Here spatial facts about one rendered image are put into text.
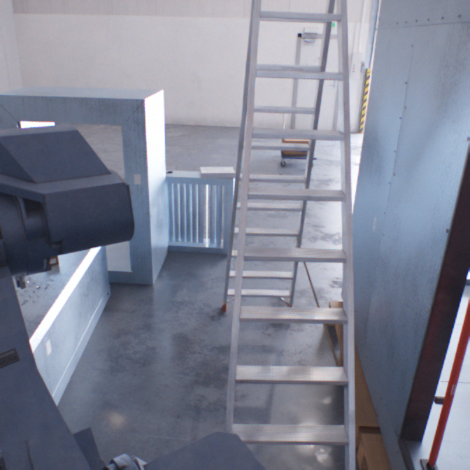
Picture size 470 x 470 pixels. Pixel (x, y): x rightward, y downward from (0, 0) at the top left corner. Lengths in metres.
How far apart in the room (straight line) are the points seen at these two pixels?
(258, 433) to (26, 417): 0.96
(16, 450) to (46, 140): 0.80
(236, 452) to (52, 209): 0.79
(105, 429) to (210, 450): 1.59
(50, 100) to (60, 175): 2.45
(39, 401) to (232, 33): 10.48
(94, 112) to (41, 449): 2.87
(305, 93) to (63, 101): 8.20
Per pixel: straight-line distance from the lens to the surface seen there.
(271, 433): 1.88
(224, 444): 1.28
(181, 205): 4.54
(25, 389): 1.21
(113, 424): 2.83
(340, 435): 1.93
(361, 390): 2.86
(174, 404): 2.89
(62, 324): 2.95
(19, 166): 1.38
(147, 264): 3.98
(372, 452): 2.55
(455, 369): 1.92
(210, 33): 11.28
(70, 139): 1.42
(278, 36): 11.22
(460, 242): 1.82
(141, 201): 3.76
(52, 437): 1.17
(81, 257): 3.16
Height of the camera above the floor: 2.00
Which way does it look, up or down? 23 degrees down
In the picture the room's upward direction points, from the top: 2 degrees clockwise
